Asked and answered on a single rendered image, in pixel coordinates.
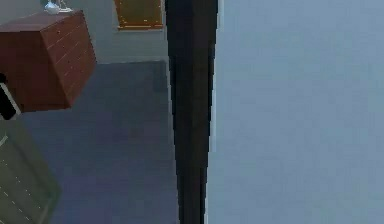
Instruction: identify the yellow framed picture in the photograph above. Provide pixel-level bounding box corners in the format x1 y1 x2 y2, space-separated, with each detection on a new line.
113 0 165 31

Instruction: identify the brown chest of drawers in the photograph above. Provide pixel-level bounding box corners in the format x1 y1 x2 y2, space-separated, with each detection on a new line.
0 9 98 113

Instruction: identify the white small ornament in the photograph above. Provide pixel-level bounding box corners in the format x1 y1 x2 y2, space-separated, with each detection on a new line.
43 0 73 15

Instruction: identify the black flat box, white edge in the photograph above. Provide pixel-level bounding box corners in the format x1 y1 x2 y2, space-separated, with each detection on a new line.
0 72 22 121

